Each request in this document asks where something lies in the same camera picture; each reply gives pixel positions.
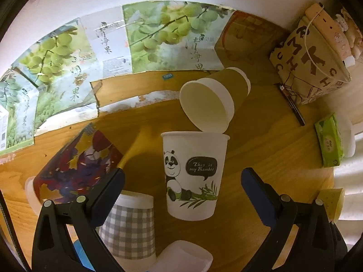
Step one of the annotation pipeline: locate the white panda paper cup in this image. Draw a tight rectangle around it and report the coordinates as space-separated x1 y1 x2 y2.
161 131 230 221

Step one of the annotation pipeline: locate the blue plastic cup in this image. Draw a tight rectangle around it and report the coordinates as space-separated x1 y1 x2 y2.
73 239 95 271

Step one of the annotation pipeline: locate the grey checked paper cup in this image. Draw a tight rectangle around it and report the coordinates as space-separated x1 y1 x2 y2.
98 190 156 271

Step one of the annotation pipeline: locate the colourful patterned paper cup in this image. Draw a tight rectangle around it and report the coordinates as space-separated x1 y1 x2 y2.
25 123 123 216

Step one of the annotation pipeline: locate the white plastic cup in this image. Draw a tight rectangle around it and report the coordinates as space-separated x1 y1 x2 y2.
148 240 213 272

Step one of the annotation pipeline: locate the olive green paper cup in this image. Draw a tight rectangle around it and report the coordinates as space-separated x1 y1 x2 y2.
179 67 251 133

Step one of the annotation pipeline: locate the green tissue pack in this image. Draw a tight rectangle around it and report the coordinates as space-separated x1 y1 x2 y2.
314 114 344 168

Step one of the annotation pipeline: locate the black pen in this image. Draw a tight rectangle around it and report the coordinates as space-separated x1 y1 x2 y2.
275 83 306 126

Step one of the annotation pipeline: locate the green grape print cardboard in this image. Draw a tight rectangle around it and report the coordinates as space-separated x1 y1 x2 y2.
1 1 234 153

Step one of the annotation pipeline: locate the brown letter print paper bag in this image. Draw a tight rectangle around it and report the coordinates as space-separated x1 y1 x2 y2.
270 16 351 104

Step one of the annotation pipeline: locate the pink doll toy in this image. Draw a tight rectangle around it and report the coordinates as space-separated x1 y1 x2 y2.
304 3 362 68

